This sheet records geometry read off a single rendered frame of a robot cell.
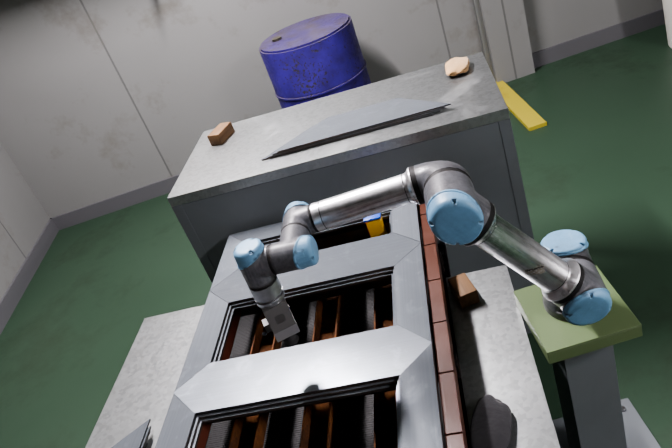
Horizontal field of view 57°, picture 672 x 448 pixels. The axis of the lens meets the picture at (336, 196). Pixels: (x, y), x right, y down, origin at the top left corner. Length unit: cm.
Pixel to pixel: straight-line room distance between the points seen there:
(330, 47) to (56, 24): 203
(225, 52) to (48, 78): 131
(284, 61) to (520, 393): 284
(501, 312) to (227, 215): 111
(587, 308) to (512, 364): 30
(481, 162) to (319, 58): 194
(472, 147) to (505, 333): 71
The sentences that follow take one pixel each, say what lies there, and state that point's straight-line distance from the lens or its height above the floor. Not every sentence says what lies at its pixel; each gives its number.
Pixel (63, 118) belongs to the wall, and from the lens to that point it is 522.
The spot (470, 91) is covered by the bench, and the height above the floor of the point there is 105.
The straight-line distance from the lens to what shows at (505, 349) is 184.
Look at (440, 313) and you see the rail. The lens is 177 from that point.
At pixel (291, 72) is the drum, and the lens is 407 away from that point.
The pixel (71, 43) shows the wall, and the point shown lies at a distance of 500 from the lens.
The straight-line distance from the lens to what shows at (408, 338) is 170.
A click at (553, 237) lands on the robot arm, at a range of 173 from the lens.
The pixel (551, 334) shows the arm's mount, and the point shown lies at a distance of 180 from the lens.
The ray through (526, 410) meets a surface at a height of 68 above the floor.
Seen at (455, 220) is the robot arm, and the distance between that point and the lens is 137.
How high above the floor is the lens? 200
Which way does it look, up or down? 29 degrees down
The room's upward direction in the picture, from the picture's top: 21 degrees counter-clockwise
